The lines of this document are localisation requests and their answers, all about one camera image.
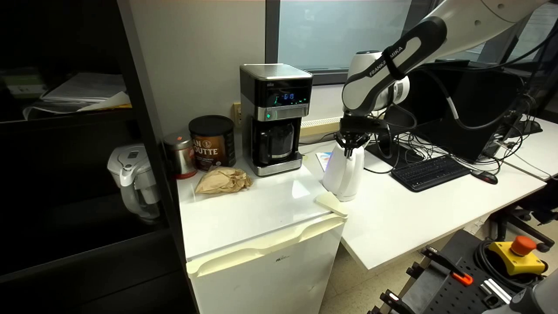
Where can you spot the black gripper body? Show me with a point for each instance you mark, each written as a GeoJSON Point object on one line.
{"type": "Point", "coordinates": [358, 126]}

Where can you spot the pale yellow paper sheet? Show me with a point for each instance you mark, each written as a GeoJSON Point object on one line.
{"type": "Point", "coordinates": [332, 205]}

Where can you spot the black keyboard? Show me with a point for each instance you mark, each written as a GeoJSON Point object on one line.
{"type": "Point", "coordinates": [430, 173]}

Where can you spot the black silver coffee maker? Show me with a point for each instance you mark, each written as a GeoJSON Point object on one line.
{"type": "Point", "coordinates": [276, 116]}

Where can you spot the dark framed window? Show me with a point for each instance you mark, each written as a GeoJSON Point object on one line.
{"type": "Point", "coordinates": [342, 35]}

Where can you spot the black computer monitor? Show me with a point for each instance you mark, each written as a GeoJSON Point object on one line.
{"type": "Point", "coordinates": [464, 110]}

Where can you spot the white mini fridge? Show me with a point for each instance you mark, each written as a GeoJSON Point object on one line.
{"type": "Point", "coordinates": [255, 233]}

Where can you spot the black computer mouse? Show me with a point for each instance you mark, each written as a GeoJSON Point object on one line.
{"type": "Point", "coordinates": [484, 177]}

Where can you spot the crumpled brown paper bag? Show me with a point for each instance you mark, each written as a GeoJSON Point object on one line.
{"type": "Point", "coordinates": [224, 182]}

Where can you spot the brown coffee can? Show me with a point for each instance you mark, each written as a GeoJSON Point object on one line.
{"type": "Point", "coordinates": [212, 142]}

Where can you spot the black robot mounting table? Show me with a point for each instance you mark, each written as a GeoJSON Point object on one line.
{"type": "Point", "coordinates": [442, 290]}

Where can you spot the small red silver can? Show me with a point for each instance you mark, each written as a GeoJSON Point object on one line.
{"type": "Point", "coordinates": [182, 156]}

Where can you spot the black office chair base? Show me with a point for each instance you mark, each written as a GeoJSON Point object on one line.
{"type": "Point", "coordinates": [524, 220]}

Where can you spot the yellow emergency stop button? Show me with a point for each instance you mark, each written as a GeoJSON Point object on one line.
{"type": "Point", "coordinates": [517, 255]}

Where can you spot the stack of papers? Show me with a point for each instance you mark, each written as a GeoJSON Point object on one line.
{"type": "Point", "coordinates": [81, 93]}

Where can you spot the black shelf unit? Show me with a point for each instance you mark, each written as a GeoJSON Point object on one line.
{"type": "Point", "coordinates": [70, 175]}

